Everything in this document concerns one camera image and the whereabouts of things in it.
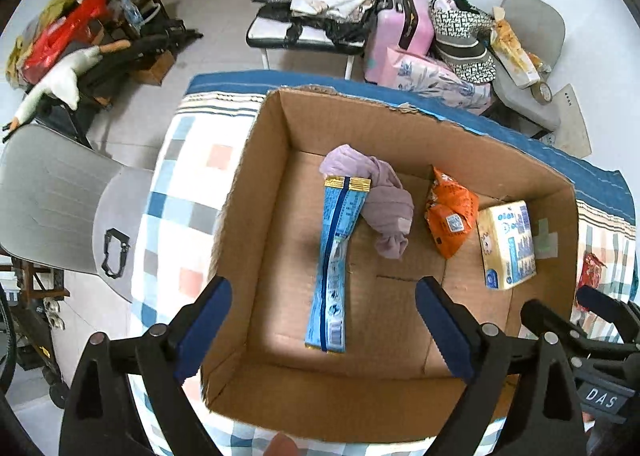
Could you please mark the yellow snack bag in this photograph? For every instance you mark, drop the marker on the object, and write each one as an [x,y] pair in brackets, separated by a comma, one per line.
[515,56]

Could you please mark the floral pink package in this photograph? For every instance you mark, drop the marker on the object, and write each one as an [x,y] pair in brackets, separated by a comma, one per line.
[440,81]

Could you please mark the orange snack packet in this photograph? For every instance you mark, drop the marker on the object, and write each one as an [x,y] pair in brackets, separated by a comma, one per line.
[450,216]

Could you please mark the white goose plush toy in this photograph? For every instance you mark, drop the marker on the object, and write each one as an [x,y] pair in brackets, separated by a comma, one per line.
[62,79]

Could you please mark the black folded stroller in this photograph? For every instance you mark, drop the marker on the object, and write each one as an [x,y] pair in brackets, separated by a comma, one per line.
[155,39]

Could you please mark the large cardboard box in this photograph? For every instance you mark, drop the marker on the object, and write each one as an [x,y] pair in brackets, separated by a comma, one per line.
[380,286]

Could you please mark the grey flat board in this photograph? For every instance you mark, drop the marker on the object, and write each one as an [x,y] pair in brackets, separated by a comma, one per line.
[570,121]

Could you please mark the black bicycle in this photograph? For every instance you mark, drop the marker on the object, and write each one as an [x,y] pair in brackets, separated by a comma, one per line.
[30,341]

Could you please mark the blue snack packet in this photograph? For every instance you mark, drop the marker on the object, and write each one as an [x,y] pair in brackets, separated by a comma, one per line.
[334,256]

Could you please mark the purple cloth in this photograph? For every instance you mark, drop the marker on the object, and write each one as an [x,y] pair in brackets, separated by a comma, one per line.
[385,206]

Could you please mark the red plastic bag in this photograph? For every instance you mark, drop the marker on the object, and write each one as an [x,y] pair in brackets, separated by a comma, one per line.
[60,36]

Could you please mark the yellow tissue pack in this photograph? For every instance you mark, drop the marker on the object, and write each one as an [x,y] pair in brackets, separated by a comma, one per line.
[507,246]

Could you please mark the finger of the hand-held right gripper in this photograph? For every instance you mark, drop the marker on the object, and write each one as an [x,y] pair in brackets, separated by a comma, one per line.
[542,314]
[602,302]

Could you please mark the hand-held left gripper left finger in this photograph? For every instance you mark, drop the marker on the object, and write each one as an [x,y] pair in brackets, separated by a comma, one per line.
[204,333]

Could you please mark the red snack packet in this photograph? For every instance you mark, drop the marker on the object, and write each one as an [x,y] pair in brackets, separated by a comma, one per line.
[591,271]

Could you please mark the small brown cardboard box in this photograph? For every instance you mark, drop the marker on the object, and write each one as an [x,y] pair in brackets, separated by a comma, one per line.
[155,70]

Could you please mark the black white patterned bag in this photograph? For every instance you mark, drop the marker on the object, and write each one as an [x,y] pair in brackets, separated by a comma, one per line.
[465,36]

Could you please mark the grey chair with clutter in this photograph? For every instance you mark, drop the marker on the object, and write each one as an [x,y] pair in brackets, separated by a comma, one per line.
[535,21]

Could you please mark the brown tape roll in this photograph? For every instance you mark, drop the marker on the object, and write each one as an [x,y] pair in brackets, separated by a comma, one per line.
[543,92]

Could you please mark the grey chair with black clip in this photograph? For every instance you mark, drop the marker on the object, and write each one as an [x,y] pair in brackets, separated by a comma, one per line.
[55,196]

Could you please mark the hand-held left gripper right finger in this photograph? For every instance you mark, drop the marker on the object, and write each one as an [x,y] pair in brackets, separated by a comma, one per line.
[445,331]

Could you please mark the pink suitcase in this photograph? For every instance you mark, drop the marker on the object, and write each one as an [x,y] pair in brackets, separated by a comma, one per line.
[387,36]

